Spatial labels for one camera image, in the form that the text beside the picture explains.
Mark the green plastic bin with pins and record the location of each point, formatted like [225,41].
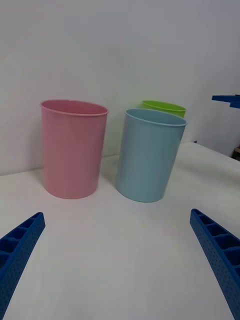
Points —
[170,108]

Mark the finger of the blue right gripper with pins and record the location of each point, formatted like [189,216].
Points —
[230,98]

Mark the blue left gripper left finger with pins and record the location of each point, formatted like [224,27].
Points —
[17,257]

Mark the pink plastic bin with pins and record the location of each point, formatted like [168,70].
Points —
[72,150]

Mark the pale blue plastic bin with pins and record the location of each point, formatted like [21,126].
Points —
[147,160]

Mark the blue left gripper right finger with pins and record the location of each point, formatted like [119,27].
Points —
[222,255]

